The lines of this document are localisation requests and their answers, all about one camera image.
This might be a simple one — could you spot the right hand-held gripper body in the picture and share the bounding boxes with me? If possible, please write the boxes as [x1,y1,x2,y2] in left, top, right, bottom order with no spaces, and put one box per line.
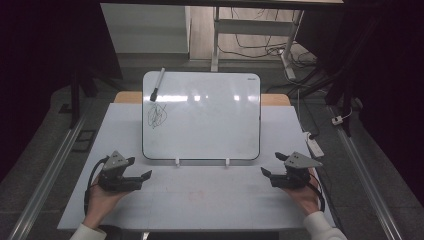
[269,151,324,191]

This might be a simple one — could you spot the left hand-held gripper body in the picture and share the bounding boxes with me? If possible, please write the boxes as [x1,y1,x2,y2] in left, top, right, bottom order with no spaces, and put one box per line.
[97,150,143,193]

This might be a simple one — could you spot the white whiteboard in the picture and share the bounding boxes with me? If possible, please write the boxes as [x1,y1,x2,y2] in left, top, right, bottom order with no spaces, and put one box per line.
[142,70,262,161]

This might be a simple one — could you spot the white whiteboard marker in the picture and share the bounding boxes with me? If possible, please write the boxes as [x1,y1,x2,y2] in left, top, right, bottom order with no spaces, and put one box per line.
[152,67,166,92]

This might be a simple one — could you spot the person's right hand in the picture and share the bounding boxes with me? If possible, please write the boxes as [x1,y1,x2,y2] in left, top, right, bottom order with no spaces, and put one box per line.
[281,167,322,218]

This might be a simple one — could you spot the person's left hand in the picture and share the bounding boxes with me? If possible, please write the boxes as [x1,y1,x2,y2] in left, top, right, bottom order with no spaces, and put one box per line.
[82,177,132,231]

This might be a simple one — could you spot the white power strip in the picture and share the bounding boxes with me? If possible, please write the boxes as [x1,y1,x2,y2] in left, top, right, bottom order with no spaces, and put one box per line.
[305,132,325,159]

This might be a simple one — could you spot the person's right white sleeve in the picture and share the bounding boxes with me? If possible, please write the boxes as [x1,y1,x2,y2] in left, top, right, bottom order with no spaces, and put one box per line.
[302,210,348,240]

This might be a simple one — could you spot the person's white sleeve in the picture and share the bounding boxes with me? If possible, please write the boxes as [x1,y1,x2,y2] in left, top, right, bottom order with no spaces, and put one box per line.
[302,210,348,240]
[69,223,108,240]

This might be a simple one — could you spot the person's left white sleeve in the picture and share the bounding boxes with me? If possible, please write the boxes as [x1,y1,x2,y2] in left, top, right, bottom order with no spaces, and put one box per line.
[69,223,108,240]

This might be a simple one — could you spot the wooden table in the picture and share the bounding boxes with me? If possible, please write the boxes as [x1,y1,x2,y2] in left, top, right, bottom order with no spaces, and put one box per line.
[113,91,292,107]

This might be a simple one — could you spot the white table mat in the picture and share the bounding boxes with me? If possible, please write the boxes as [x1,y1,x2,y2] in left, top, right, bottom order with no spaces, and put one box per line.
[57,102,336,232]

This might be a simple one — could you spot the white cabinet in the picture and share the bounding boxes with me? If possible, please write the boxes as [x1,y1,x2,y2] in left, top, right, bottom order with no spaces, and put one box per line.
[100,3,192,55]

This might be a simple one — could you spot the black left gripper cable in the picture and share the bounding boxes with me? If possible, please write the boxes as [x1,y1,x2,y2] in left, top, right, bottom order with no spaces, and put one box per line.
[83,155,111,216]

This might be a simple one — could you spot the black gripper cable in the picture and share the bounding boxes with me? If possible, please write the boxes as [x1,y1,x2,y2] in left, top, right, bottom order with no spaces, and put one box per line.
[308,172,326,213]
[83,155,111,216]

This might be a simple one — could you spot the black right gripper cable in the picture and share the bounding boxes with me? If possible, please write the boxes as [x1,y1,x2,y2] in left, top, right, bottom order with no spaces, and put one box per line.
[308,172,326,213]

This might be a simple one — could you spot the black plug with cable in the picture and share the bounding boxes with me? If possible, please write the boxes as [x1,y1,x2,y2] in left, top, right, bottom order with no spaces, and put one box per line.
[299,96,321,141]

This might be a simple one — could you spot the white adapter with cable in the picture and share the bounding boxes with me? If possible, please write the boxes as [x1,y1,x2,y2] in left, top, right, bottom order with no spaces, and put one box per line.
[331,109,354,127]

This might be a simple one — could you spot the aluminium rail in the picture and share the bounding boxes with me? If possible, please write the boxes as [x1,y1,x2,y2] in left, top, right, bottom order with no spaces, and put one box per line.
[7,99,95,240]
[327,105,405,240]

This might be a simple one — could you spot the black floor cables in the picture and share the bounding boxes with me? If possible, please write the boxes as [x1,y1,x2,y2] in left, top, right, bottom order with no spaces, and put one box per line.
[218,7,318,68]

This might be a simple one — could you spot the white desk frame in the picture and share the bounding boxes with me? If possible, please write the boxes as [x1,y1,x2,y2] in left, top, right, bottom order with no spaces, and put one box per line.
[210,6,305,81]

